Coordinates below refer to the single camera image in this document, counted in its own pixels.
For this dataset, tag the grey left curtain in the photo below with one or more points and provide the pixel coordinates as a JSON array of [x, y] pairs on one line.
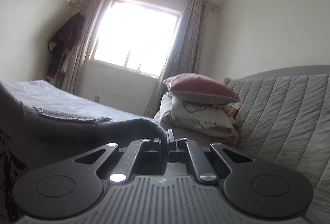
[[93, 11]]

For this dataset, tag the grey right curtain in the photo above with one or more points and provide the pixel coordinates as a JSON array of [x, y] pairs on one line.
[[186, 50]]

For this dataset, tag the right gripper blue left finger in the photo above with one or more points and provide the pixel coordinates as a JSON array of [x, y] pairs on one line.
[[159, 149]]

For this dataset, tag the pink grey pillow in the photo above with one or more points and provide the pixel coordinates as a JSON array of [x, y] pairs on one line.
[[197, 88]]

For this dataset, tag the wall power socket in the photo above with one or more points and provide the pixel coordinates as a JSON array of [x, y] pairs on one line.
[[97, 98]]

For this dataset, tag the dark clothes hanging in corner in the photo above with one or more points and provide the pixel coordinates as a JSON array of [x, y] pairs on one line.
[[63, 42]]

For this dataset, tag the grey knitted cat sweater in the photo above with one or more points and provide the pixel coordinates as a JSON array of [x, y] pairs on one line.
[[34, 137]]

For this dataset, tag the folded white floral quilt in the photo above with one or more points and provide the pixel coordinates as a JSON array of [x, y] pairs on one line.
[[198, 122]]

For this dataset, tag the bright window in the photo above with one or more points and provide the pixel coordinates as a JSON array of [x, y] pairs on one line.
[[135, 36]]

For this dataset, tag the grey curtain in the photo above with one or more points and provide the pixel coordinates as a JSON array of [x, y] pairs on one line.
[[93, 11], [186, 50]]

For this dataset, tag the light grey bed sheet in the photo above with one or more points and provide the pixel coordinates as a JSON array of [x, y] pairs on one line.
[[41, 94]]

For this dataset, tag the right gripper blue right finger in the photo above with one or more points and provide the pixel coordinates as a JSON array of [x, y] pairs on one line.
[[171, 147]]

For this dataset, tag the grey quilted headboard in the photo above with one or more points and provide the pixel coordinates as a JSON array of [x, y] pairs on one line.
[[283, 117]]

